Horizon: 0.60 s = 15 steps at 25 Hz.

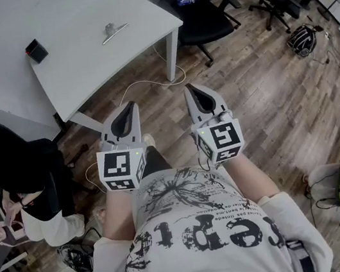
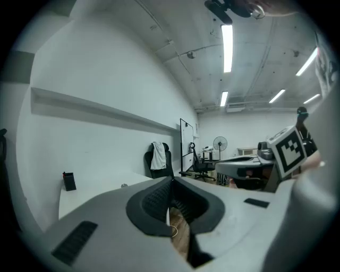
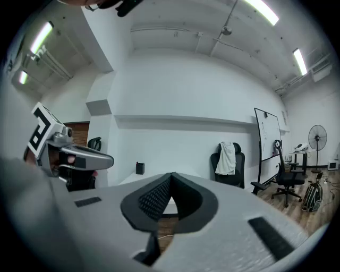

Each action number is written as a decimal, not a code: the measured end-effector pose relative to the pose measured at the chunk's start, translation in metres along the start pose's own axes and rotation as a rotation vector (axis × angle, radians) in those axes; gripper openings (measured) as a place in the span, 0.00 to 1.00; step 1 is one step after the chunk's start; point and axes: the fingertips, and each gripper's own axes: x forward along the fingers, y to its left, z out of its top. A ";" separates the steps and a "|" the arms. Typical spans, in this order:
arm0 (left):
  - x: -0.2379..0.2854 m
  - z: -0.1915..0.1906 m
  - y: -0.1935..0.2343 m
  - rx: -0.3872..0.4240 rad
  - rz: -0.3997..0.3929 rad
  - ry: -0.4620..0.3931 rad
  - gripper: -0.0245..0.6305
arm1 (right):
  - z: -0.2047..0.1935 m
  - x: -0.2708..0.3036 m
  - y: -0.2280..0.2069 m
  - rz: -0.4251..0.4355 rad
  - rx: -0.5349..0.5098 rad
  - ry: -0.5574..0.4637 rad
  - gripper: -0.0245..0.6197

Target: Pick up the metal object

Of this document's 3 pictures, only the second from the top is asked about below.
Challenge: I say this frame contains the grey gripper-mounted camera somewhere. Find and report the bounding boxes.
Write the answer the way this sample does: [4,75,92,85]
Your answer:
[257,141,274,160]

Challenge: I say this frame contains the white cloth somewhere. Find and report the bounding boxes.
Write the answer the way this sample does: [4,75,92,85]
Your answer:
[150,141,167,171]

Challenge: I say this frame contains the white air conditioner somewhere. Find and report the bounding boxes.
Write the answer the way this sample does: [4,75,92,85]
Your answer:
[225,103,247,114]

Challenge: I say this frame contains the black square pen holder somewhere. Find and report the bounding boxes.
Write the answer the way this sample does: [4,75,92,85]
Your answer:
[63,172,77,192]

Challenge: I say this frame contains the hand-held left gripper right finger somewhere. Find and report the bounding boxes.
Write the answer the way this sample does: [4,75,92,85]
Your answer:
[172,176,290,272]

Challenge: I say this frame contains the white low cabinet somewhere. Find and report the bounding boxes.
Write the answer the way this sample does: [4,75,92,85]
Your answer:
[237,147,258,157]

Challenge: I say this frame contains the person's right hand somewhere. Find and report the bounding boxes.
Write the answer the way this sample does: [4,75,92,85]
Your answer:
[300,155,326,173]

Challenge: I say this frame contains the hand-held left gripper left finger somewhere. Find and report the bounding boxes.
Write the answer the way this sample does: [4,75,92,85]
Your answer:
[39,176,192,272]

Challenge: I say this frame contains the black standing fan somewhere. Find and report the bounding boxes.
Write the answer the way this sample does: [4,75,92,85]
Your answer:
[212,135,228,162]

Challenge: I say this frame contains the whiteboard on stand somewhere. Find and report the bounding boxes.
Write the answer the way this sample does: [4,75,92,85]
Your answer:
[179,118,195,176]

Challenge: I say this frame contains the black white striped helmet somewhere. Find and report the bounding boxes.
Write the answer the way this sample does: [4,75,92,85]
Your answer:
[216,172,231,186]

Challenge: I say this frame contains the black office chair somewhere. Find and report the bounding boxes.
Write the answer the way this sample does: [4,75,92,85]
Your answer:
[189,142,217,183]
[144,142,175,179]

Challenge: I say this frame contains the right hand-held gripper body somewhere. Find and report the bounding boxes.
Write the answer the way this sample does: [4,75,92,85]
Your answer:
[259,124,309,192]

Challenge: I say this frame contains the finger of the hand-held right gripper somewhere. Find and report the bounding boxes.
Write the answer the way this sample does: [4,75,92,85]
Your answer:
[214,158,275,178]
[227,155,260,162]

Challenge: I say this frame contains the black head-mounted camera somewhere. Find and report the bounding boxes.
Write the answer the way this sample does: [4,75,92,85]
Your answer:
[203,0,266,25]

